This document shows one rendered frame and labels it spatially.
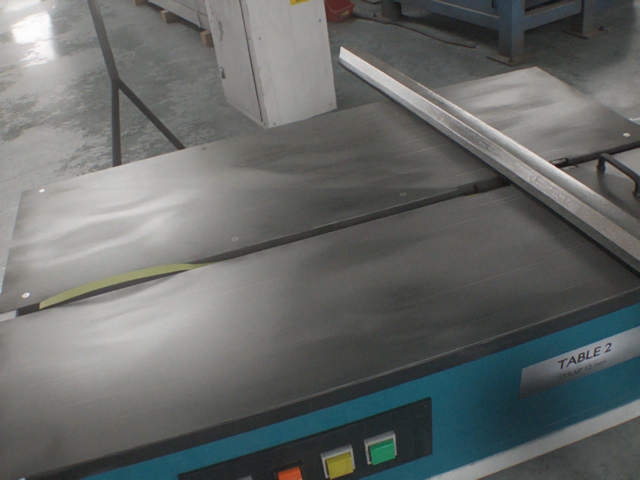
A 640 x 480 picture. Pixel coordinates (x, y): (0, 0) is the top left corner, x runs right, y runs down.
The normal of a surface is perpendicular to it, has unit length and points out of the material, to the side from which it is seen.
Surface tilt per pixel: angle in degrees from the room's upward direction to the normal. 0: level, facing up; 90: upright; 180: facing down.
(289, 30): 90
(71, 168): 0
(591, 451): 0
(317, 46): 90
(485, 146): 75
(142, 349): 0
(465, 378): 90
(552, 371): 90
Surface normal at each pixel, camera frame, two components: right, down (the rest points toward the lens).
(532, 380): 0.27, 0.51
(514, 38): 0.49, 0.43
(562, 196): -0.92, 0.08
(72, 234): -0.14, -0.82
